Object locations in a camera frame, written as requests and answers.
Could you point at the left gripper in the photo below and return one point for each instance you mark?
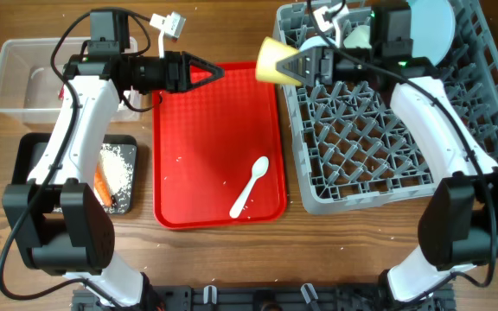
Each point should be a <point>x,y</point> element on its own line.
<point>175,67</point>

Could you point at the light blue bowl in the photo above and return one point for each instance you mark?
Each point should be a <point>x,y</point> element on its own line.
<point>316,41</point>

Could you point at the red snack wrapper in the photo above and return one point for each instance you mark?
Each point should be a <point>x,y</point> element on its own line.
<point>61,93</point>

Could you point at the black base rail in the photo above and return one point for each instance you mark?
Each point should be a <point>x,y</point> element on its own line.
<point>305,297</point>

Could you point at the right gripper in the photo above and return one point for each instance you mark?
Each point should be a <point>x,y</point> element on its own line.
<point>319,65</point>

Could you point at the red plastic tray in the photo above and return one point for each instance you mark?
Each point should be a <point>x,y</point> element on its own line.
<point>204,145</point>

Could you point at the orange carrot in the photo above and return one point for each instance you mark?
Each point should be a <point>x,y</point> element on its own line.
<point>102,188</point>

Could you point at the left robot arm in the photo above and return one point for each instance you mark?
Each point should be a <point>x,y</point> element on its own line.
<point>56,221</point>

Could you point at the yellow plastic cup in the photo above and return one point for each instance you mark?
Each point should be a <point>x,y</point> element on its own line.
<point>270,53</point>

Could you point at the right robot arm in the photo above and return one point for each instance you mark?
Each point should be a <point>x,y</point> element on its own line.
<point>388,102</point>

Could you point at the light blue plate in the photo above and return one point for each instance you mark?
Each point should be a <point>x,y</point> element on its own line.
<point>433,27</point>

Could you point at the black plastic bin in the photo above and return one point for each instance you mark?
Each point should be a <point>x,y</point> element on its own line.
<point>32,146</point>

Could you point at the pale green bowl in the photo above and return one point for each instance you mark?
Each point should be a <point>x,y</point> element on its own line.
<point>358,38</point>

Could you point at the white rice pile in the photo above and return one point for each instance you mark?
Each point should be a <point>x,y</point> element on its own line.
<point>118,171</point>

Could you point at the clear plastic bin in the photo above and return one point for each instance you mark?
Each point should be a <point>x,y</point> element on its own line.
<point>28,86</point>

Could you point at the grey dishwasher rack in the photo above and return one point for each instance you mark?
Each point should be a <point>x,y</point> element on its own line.
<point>351,152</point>

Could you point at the white plastic spoon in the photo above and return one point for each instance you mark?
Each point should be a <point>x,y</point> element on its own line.
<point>259,169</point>

